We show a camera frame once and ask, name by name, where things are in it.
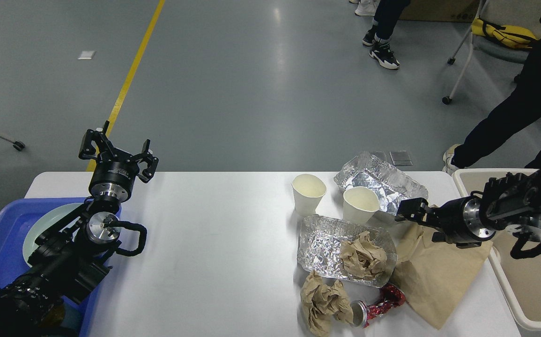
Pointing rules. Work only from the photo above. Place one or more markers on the crumpled brown paper ball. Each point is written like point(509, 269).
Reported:
point(322, 303)

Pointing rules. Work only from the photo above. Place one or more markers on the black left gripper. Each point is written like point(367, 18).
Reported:
point(111, 177)

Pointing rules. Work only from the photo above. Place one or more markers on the grey caster leg at left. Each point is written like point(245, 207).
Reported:
point(17, 144)

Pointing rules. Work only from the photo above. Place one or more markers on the person in dark jeans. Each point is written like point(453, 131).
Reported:
point(378, 37)

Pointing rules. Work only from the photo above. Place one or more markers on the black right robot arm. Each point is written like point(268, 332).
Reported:
point(511, 203)

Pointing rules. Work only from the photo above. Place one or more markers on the white paper bowl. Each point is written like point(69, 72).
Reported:
point(359, 205)

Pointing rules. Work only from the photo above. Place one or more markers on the crushed red can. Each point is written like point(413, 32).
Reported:
point(390, 296)

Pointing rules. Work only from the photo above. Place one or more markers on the brown paper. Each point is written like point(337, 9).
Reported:
point(361, 258)

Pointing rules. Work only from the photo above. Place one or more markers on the cardboard box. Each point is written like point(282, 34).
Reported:
point(440, 10)

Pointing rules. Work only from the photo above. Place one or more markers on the person in white sneakers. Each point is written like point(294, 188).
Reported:
point(365, 8)

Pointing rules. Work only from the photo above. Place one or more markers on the white paper cup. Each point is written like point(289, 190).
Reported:
point(308, 191)

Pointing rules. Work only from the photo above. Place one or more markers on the metal floor plate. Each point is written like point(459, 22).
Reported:
point(401, 158)
point(381, 155)

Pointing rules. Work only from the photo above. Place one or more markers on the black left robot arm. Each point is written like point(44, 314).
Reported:
point(70, 257)

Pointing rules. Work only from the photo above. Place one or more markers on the grey wheeled chair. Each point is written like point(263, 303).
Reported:
point(524, 13)

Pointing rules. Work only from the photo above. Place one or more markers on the green plate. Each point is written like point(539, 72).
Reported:
point(42, 224)

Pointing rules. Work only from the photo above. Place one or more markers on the person in black at right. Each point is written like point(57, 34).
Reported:
point(521, 109)

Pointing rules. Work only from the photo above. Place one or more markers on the brown paper bag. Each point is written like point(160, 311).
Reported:
point(434, 276)

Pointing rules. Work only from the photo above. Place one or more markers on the yellow bag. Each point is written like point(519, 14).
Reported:
point(509, 36)

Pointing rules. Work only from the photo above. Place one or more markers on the beige plastic bin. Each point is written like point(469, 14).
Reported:
point(520, 279)

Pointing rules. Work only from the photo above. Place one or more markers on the right metal floor plate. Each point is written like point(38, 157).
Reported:
point(401, 158)

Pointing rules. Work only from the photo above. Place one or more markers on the blue plastic tray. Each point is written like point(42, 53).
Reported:
point(16, 219)

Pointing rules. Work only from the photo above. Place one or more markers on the left metal floor plate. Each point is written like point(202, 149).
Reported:
point(381, 155)

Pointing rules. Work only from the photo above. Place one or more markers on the teal mug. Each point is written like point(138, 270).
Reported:
point(62, 321)

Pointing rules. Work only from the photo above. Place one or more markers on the aluminium foil tray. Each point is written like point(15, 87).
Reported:
point(320, 245)

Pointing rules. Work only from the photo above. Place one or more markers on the foil sheet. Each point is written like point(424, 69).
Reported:
point(389, 183)

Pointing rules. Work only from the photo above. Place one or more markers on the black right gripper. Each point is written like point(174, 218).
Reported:
point(456, 222)

